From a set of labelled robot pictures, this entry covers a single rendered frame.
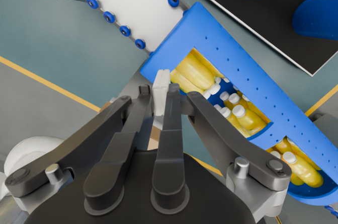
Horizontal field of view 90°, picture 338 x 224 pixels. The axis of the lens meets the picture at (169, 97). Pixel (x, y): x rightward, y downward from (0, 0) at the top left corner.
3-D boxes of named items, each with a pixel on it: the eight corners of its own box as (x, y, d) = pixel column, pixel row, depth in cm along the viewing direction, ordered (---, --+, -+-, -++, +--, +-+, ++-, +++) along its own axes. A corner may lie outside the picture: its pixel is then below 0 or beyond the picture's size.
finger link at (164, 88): (159, 88, 16) (167, 87, 16) (163, 69, 22) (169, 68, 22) (162, 116, 17) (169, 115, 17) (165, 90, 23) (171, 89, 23)
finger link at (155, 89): (162, 116, 17) (154, 116, 17) (165, 90, 23) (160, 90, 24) (159, 88, 16) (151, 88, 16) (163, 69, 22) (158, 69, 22)
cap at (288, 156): (294, 163, 64) (291, 160, 64) (283, 161, 68) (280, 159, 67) (296, 153, 66) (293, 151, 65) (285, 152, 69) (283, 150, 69)
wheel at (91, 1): (86, 5, 65) (90, 2, 66) (96, 12, 65) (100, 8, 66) (83, -4, 61) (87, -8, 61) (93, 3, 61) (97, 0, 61)
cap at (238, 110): (234, 109, 62) (231, 106, 61) (244, 105, 59) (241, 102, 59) (234, 117, 59) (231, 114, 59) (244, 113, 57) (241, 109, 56)
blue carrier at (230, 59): (270, 159, 96) (296, 215, 72) (149, 56, 74) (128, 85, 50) (324, 134, 83) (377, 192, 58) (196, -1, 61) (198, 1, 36)
